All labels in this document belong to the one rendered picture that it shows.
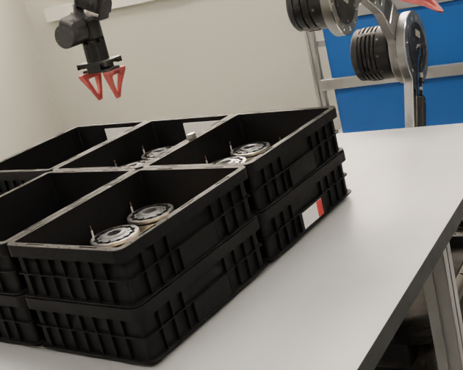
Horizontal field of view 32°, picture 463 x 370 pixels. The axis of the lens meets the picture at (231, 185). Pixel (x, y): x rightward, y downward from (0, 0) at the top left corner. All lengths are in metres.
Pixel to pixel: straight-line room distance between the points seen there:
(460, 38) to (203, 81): 2.10
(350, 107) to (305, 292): 2.39
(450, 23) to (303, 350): 2.46
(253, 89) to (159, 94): 0.73
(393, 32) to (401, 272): 1.20
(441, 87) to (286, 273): 2.19
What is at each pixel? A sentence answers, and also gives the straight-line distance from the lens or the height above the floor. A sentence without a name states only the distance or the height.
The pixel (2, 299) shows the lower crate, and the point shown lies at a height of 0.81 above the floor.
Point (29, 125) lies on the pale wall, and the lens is 5.84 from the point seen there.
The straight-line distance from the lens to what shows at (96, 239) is 1.63.
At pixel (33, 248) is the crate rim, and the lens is 1.48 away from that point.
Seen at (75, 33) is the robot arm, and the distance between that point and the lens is 1.94.
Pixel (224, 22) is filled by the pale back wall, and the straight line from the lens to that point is 5.05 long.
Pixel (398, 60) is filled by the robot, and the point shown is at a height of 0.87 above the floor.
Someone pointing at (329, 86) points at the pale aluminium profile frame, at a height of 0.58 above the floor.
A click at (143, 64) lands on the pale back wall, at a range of 5.46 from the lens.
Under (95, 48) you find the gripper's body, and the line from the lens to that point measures 2.00.
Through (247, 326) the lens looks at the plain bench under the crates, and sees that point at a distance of 1.47.
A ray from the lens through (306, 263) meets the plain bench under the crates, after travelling 1.67.
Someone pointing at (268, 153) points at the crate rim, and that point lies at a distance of 1.66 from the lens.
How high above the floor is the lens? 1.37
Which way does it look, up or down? 17 degrees down
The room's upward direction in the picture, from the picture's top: 14 degrees counter-clockwise
